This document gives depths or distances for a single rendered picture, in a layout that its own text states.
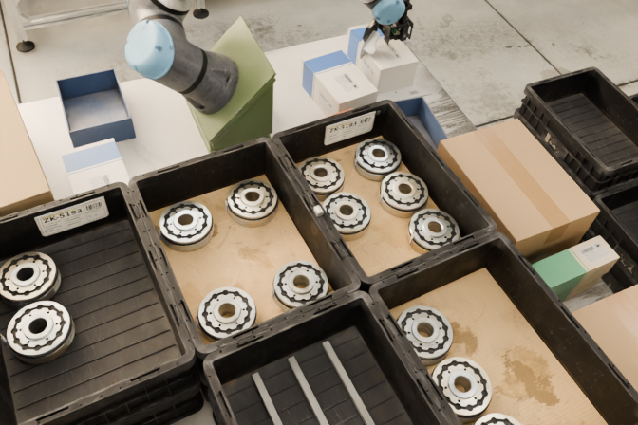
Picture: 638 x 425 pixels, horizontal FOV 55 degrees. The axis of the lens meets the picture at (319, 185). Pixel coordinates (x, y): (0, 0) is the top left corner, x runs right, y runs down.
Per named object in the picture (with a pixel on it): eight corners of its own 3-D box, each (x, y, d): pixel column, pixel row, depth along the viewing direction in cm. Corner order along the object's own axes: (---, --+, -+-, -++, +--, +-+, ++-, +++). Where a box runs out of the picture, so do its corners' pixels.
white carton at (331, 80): (299, 83, 173) (301, 58, 166) (336, 72, 177) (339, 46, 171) (335, 129, 162) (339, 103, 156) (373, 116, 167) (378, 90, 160)
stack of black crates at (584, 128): (484, 175, 231) (523, 84, 197) (547, 156, 241) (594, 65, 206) (549, 259, 209) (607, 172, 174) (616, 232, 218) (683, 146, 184)
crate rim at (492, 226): (269, 142, 129) (269, 134, 127) (388, 104, 139) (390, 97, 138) (363, 293, 107) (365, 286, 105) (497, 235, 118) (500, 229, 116)
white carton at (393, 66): (345, 52, 184) (348, 27, 177) (380, 45, 187) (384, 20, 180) (375, 95, 172) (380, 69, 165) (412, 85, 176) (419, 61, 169)
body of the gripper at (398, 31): (385, 46, 164) (393, 8, 155) (371, 27, 169) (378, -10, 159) (410, 41, 166) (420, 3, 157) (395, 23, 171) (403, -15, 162)
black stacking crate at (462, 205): (269, 173, 136) (270, 137, 128) (382, 135, 147) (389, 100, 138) (356, 318, 115) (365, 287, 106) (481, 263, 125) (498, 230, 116)
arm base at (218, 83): (187, 87, 157) (157, 71, 149) (226, 45, 152) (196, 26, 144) (205, 126, 148) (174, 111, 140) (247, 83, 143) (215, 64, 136)
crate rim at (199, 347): (127, 186, 119) (125, 178, 117) (269, 142, 129) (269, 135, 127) (199, 363, 97) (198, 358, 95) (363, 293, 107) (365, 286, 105)
